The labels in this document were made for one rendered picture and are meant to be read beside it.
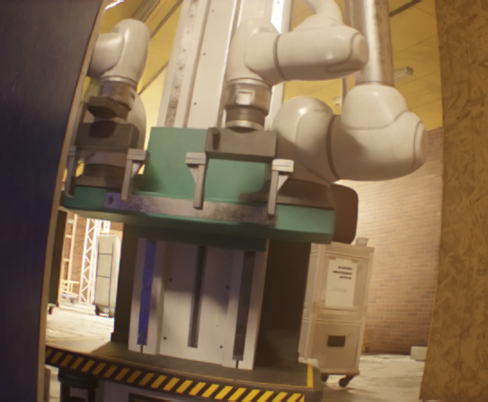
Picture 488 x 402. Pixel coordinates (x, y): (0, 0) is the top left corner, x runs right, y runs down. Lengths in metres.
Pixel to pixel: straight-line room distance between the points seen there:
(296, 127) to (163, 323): 0.63
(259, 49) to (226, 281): 0.67
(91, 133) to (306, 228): 0.51
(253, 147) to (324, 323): 2.47
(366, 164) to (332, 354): 2.37
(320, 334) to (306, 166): 2.23
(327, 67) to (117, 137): 0.43
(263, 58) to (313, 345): 2.54
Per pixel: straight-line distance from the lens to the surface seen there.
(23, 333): 0.53
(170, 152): 1.52
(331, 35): 1.04
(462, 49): 3.44
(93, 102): 1.11
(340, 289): 3.51
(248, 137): 1.07
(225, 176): 1.47
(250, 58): 1.10
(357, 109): 1.27
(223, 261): 1.52
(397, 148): 1.23
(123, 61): 1.17
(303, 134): 1.31
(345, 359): 3.58
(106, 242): 9.82
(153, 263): 1.52
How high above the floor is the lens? 0.48
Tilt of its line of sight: 11 degrees up
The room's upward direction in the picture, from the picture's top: 7 degrees clockwise
